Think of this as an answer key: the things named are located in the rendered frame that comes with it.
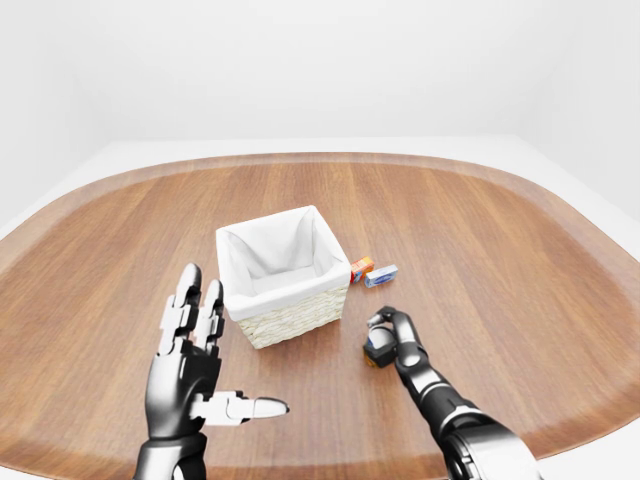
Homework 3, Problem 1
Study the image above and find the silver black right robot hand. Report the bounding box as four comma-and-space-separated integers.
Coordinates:
365, 306, 430, 370

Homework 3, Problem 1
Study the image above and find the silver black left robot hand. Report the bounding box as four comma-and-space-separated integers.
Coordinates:
144, 262, 292, 443

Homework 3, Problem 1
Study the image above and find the small soup tin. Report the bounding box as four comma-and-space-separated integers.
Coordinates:
362, 323, 399, 370

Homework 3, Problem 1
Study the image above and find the wicker basket with white liner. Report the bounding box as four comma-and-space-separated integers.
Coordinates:
215, 204, 352, 351

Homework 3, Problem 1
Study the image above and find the blue white food box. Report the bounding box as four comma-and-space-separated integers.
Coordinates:
363, 264, 400, 290

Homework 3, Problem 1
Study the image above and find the orange red food box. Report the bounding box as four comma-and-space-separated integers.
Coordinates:
349, 255, 376, 285

